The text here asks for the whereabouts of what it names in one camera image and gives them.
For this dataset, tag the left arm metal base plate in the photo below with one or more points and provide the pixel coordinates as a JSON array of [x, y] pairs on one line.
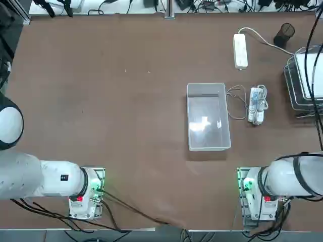
[[101, 174]]

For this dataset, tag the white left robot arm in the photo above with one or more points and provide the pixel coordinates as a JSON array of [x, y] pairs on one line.
[[53, 180]]

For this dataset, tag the aluminium profile rail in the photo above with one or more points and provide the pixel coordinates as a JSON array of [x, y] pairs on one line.
[[21, 12]]

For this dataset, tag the white power strip with USB ports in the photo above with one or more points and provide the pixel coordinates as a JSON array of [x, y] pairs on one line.
[[252, 114]]

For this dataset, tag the long white power strip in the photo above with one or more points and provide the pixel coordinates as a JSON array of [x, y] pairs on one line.
[[240, 51]]

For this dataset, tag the aluminium profile post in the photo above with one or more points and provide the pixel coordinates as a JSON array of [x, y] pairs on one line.
[[169, 8]]

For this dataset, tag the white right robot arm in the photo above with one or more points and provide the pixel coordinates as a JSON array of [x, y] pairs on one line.
[[285, 176]]

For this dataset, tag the clear plastic bin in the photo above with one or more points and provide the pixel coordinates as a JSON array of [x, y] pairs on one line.
[[208, 118]]

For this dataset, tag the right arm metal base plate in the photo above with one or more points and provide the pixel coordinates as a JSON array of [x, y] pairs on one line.
[[241, 174]]

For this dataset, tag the black mesh pen cup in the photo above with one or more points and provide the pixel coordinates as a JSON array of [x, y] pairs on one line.
[[283, 35]]

